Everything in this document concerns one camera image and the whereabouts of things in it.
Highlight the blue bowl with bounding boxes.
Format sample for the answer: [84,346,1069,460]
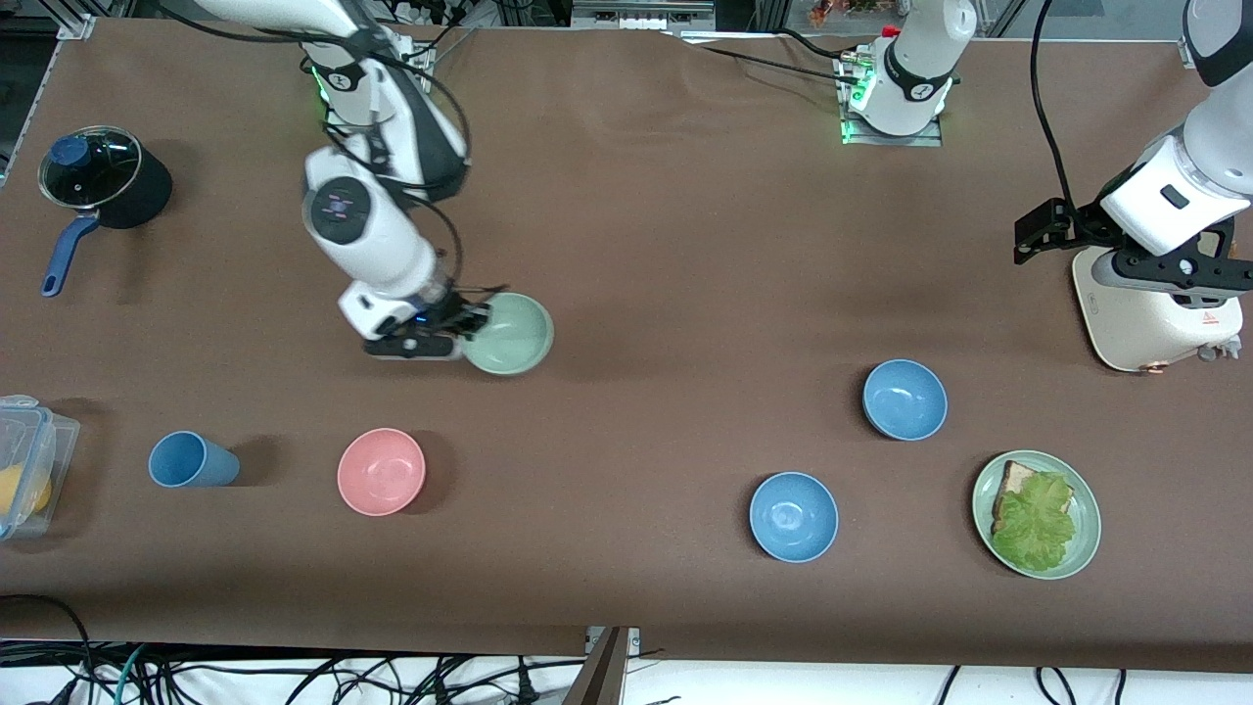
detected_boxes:
[862,359,949,442]
[749,472,840,564]

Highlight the yellow fruit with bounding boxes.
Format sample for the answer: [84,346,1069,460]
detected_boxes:
[0,463,52,520]

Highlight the clear plastic food container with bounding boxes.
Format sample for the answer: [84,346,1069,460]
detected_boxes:
[0,395,81,541]

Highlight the brown table cover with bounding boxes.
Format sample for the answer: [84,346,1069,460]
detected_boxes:
[0,20,1253,675]

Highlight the pale green plate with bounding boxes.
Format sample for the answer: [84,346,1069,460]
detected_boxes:
[972,450,1102,581]

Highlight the white power strip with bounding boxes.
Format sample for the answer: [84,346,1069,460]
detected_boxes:
[387,0,461,25]

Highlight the green lettuce leaf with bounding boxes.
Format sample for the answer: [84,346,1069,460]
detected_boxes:
[991,472,1078,574]

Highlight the black pot blue handle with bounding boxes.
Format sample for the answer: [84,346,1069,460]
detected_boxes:
[37,125,174,298]

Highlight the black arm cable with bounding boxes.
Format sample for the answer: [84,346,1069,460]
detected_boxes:
[1030,0,1083,221]
[323,24,473,300]

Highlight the teal cable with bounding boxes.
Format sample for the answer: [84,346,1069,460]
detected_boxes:
[116,641,148,705]

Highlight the blue cup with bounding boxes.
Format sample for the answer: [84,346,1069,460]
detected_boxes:
[148,431,241,489]

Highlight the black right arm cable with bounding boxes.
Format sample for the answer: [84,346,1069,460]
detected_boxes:
[323,24,473,300]

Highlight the colourful plastic items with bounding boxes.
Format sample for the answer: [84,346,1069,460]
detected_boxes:
[808,0,906,25]

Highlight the aluminium frame beam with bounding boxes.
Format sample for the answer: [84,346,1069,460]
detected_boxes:
[573,0,716,32]

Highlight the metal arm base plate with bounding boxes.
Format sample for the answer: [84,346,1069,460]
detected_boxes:
[323,44,432,135]
[840,54,946,148]

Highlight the pink bowl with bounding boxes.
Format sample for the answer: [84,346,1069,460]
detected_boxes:
[337,428,427,517]

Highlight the bread slice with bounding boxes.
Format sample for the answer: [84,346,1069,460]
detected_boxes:
[992,460,1046,535]

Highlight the pale green bowl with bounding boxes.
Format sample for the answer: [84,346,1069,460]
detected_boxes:
[460,292,555,377]

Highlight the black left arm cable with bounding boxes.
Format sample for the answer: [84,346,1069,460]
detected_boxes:
[1030,0,1083,221]

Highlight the white toaster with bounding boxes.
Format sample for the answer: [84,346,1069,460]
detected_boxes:
[1072,245,1244,375]

